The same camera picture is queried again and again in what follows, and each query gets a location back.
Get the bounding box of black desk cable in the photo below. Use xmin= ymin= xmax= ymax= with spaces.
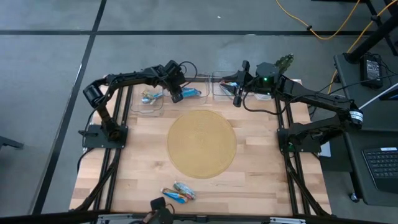
xmin=310 ymin=72 xmax=398 ymax=99

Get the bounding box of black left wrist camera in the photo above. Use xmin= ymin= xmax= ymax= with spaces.
xmin=164 ymin=59 xmax=183 ymax=76

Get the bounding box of black leader arm handle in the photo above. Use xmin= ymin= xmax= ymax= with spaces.
xmin=150 ymin=196 xmax=175 ymax=224

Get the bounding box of black aluminium frame rail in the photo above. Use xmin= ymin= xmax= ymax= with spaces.
xmin=92 ymin=86 xmax=123 ymax=212
xmin=281 ymin=99 xmax=312 ymax=216
xmin=273 ymin=93 xmax=296 ymax=216
xmin=104 ymin=85 xmax=133 ymax=212

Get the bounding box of dark blue granola bar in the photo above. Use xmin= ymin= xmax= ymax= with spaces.
xmin=141 ymin=92 xmax=164 ymax=105

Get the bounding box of black power adapter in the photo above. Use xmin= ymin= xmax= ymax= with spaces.
xmin=359 ymin=54 xmax=384 ymax=90

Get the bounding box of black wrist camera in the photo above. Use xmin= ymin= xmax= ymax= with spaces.
xmin=164 ymin=59 xmax=183 ymax=76
xmin=256 ymin=62 xmax=280 ymax=82

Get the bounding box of black crosswise frame rail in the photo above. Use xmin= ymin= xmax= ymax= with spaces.
xmin=183 ymin=75 xmax=224 ymax=83

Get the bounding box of bright blue granola bar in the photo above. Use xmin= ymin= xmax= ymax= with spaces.
xmin=181 ymin=87 xmax=203 ymax=98

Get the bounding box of black frame beam with brackets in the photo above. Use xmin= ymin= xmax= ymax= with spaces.
xmin=0 ymin=208 xmax=398 ymax=224

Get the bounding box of thin black stand leg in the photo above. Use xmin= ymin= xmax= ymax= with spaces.
xmin=362 ymin=0 xmax=398 ymax=57

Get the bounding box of clear plastic bin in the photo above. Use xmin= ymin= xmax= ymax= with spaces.
xmin=161 ymin=70 xmax=211 ymax=105
xmin=211 ymin=70 xmax=257 ymax=103
xmin=129 ymin=70 xmax=166 ymax=118

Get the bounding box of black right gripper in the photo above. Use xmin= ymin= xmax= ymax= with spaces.
xmin=220 ymin=60 xmax=259 ymax=108

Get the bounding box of white paper sheet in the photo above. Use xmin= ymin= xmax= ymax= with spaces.
xmin=320 ymin=141 xmax=332 ymax=158

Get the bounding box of dark screen device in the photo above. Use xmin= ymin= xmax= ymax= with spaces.
xmin=378 ymin=88 xmax=398 ymax=101

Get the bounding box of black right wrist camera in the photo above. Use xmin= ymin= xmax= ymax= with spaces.
xmin=256 ymin=62 xmax=280 ymax=82

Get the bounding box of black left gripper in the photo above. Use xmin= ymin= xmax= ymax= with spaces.
xmin=165 ymin=72 xmax=188 ymax=105

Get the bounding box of person's hand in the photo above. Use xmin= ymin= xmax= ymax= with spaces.
xmin=142 ymin=211 xmax=156 ymax=224

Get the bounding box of dark grey furniture foot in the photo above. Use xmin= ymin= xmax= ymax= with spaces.
xmin=0 ymin=136 xmax=25 ymax=151

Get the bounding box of black laptop keyboard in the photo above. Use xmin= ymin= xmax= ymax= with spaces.
xmin=361 ymin=146 xmax=398 ymax=194

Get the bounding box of dark grey side table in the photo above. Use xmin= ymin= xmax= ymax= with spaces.
xmin=333 ymin=51 xmax=398 ymax=132
xmin=343 ymin=129 xmax=398 ymax=208

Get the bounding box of round woven tan placemat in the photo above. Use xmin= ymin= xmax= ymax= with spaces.
xmin=167 ymin=110 xmax=238 ymax=180

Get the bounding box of thick black stand leg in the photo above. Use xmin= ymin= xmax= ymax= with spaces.
xmin=343 ymin=14 xmax=398 ymax=65

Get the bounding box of black and white boom pole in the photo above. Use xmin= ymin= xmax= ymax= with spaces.
xmin=312 ymin=82 xmax=398 ymax=146

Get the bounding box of black diagonal frame brace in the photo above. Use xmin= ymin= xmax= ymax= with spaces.
xmin=284 ymin=157 xmax=332 ymax=218
xmin=74 ymin=148 xmax=122 ymax=212

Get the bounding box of blue orange granola bar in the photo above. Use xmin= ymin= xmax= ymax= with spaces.
xmin=160 ymin=187 xmax=189 ymax=204

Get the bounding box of yellow extension cable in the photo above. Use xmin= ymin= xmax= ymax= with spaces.
xmin=317 ymin=0 xmax=398 ymax=105
xmin=275 ymin=0 xmax=362 ymax=41

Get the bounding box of black floor cable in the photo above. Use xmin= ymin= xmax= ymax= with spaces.
xmin=76 ymin=147 xmax=94 ymax=174

